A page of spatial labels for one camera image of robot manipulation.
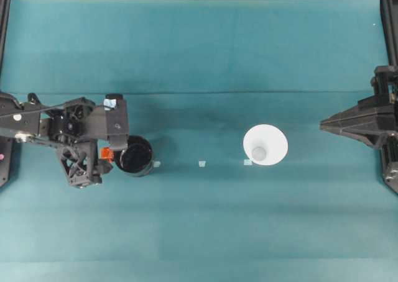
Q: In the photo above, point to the white paper cup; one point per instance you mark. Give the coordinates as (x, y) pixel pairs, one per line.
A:
(267, 139)

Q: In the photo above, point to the black frame rail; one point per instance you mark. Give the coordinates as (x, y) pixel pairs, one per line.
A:
(3, 30)
(390, 30)

